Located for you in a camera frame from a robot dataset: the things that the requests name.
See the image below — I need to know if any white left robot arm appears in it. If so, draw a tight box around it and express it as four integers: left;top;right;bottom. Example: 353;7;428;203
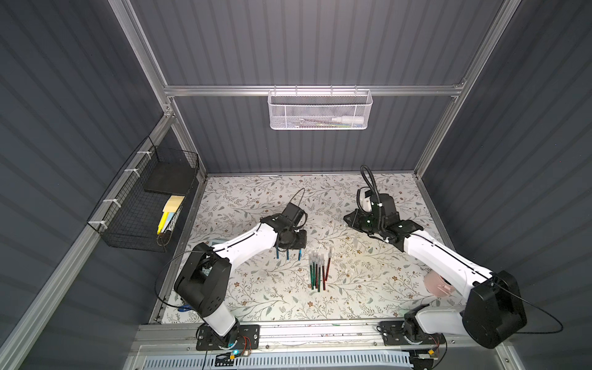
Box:
174;202;308;346

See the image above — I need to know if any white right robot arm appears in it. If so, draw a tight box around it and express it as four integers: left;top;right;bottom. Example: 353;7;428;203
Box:
344;187;527;349

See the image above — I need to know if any dark red carving knife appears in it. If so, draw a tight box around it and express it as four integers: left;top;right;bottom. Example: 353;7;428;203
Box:
325;247;334;282

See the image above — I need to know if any pink round object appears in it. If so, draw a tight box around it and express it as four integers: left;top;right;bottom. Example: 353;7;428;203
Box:
424;271;455;298

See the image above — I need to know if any white tube in basket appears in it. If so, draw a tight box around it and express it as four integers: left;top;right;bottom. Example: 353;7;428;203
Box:
331;116;367;127

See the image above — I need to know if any yellow sticky note pad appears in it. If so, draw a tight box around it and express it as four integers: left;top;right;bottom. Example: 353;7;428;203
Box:
157;195;184;235

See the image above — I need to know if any black notebook in basket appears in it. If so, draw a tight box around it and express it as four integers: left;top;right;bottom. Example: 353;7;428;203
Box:
143;162;195;196

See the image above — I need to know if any white ventilated front panel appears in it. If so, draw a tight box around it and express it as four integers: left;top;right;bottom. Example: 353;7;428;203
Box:
137;350;413;369

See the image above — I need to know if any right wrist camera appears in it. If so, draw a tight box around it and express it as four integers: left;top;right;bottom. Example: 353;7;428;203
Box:
359;190;372;214

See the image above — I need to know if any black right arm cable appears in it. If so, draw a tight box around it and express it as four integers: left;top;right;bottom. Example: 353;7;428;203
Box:
359;165;382;209

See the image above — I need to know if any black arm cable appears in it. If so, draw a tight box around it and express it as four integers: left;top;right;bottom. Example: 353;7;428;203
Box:
359;165;382;209
153;249;204;310

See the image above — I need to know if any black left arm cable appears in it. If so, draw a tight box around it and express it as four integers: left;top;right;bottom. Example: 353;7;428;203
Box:
153;249;204;310

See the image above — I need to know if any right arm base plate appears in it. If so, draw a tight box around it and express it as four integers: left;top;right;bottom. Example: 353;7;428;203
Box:
376;319;446;348

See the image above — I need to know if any white wire mesh basket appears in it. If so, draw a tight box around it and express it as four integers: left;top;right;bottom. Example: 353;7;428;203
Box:
267;87;373;130

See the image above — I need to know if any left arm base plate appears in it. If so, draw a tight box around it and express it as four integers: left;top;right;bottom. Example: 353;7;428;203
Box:
196;324;261;351

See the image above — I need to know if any black wire wall basket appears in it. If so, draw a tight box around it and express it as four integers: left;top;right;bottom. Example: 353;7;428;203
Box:
87;139;200;253

